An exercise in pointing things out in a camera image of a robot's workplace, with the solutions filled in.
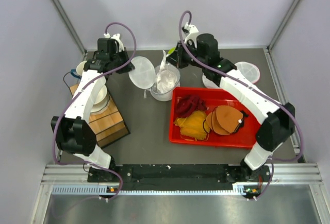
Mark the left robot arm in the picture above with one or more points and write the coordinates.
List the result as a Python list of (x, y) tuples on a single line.
[(71, 130)]

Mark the blue mug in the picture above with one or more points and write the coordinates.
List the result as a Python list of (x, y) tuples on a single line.
[(74, 73)]

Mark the pink-trimmed mesh laundry bag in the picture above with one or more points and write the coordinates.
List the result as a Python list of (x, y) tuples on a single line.
[(250, 71)]

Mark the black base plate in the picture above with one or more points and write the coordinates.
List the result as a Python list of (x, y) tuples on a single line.
[(221, 172)]

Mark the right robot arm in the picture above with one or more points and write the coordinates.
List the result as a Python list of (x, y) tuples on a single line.
[(276, 120)]

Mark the white pale pink bra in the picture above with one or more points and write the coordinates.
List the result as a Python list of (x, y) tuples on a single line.
[(165, 78)]

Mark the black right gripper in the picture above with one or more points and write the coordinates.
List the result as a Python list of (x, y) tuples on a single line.
[(176, 57)]

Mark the green plastic plate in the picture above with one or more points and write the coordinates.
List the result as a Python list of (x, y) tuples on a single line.
[(171, 50)]

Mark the dark red bra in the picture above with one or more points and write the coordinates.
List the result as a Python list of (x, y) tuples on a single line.
[(188, 104)]

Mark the wooden box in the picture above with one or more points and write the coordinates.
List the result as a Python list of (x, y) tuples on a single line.
[(108, 126)]

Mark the aluminium frame rail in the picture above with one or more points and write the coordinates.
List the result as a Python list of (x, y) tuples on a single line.
[(76, 180)]

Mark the white bowl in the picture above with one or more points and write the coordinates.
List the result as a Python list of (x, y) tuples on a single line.
[(102, 98)]

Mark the red plastic tray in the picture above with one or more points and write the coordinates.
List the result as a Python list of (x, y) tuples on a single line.
[(245, 138)]

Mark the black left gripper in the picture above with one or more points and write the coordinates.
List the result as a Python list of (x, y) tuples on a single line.
[(125, 69)]

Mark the yellow lace bra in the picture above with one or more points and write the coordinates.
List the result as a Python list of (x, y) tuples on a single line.
[(193, 127)]

